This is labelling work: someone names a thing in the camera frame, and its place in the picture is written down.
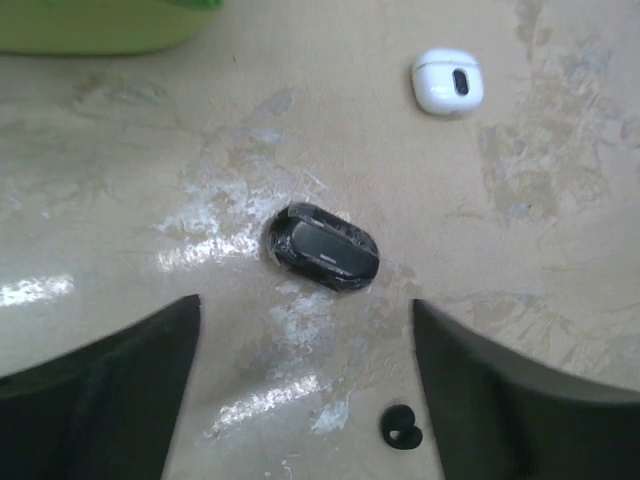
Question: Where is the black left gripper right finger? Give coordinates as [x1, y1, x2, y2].
[412, 299, 639, 479]

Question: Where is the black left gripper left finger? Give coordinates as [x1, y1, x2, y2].
[1, 295, 201, 479]

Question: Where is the black earbud charging case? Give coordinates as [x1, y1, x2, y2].
[264, 202, 380, 294]

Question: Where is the white earbud charging case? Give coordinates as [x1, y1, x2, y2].
[411, 48, 484, 116]

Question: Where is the black ear hook earbud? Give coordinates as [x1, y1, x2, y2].
[379, 404, 423, 450]

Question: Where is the green plastic bowl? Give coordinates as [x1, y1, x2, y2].
[1, 0, 223, 56]

